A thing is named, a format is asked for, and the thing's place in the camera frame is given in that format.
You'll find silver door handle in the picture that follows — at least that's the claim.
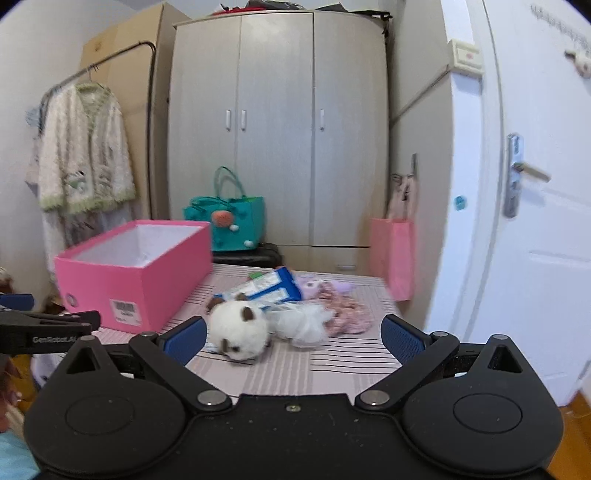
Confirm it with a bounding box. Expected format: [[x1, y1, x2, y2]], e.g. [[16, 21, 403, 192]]
[[503, 133, 551, 219]]

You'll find black clothes rack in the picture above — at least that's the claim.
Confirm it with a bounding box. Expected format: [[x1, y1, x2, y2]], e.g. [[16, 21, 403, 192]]
[[39, 40, 157, 219]]

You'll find grey wardrobe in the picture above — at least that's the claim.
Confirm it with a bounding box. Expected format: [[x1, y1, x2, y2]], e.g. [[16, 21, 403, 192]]
[[168, 11, 389, 275]]

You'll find pink paper gift bag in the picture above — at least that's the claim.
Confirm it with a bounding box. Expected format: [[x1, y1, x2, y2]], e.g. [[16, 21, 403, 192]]
[[370, 218, 415, 302]]

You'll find white door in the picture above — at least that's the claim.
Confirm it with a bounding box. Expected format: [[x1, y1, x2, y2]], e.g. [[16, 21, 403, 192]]
[[425, 1, 590, 405]]

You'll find blue wet wipes pack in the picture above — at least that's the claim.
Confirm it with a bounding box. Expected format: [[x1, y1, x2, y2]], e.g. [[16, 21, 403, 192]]
[[215, 267, 304, 309]]

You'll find white fluffy cardigan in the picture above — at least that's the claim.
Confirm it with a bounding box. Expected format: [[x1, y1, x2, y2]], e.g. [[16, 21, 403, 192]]
[[38, 82, 136, 214]]

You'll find purple plush toy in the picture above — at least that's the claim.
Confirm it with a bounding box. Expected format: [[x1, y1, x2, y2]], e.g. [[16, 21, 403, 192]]
[[295, 273, 355, 299]]

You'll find pink floral scrunchie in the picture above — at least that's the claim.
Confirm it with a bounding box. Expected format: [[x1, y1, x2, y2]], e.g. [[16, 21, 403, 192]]
[[315, 281, 373, 337]]

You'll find white brown plush cat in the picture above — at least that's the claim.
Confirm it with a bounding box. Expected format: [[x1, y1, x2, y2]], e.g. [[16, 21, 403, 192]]
[[206, 293, 270, 362]]

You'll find black suitcase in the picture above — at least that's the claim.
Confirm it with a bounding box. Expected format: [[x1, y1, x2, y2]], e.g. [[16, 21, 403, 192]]
[[212, 243, 284, 269]]

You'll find pink storage box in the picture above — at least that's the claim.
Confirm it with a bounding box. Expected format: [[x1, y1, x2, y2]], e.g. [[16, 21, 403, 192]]
[[54, 220, 212, 334]]

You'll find teal felt tote bag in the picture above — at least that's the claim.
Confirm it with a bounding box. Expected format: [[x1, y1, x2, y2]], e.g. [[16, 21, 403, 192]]
[[183, 166, 266, 252]]

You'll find large cardboard box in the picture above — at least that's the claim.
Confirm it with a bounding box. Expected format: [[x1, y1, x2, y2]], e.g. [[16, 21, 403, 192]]
[[80, 2, 188, 219]]

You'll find plush door hanger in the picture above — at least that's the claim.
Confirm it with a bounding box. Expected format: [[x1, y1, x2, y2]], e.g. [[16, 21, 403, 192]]
[[565, 50, 591, 79]]

